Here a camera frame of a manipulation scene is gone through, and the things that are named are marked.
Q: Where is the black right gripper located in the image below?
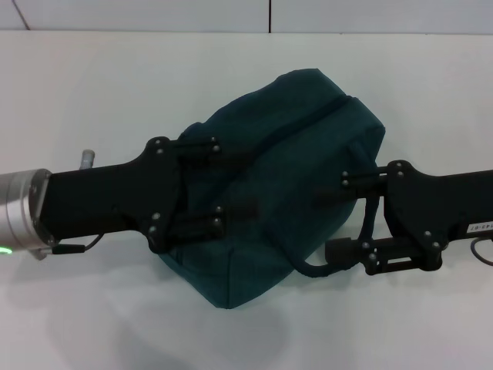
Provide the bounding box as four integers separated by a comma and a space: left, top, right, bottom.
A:
314, 160, 493, 275

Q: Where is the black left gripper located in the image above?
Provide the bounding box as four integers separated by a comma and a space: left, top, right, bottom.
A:
40, 136, 260, 255

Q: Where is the dark teal zipper bag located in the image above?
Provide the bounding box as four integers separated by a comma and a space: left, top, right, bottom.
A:
156, 68, 387, 310

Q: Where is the right arm plug cable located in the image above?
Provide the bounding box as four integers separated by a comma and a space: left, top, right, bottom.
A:
471, 237, 493, 266

